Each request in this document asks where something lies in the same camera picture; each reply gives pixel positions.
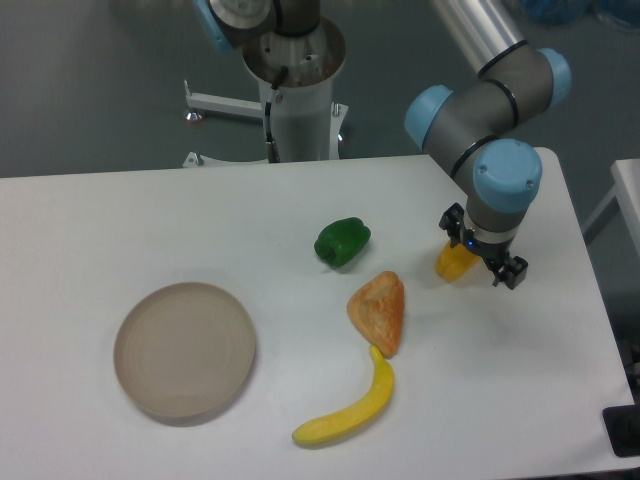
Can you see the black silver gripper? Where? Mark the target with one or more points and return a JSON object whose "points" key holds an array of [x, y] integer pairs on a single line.
{"points": [[493, 247]]}

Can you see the yellow pepper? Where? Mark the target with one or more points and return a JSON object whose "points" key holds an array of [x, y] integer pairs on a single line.
{"points": [[454, 261]]}

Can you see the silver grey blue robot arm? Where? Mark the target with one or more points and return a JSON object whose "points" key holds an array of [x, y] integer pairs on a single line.
{"points": [[467, 133]]}

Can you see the green pepper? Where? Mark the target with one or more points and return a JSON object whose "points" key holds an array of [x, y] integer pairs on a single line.
{"points": [[341, 241]]}

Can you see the orange triangular pastry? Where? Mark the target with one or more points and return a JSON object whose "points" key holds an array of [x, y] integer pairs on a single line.
{"points": [[377, 311]]}

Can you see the white side table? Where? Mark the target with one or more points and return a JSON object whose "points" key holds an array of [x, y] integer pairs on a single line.
{"points": [[622, 197]]}

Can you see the black device at table edge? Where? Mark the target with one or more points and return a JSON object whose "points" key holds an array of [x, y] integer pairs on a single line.
{"points": [[622, 426]]}

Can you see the yellow banana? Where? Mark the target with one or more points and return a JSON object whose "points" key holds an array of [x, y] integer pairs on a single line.
{"points": [[346, 421]]}

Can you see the blue bundle in background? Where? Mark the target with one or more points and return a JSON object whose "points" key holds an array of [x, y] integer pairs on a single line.
{"points": [[621, 15]]}

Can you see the beige round plate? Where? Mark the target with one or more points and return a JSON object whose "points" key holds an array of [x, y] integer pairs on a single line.
{"points": [[184, 353]]}

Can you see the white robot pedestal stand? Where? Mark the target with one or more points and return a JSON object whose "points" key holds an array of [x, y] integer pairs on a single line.
{"points": [[295, 75]]}

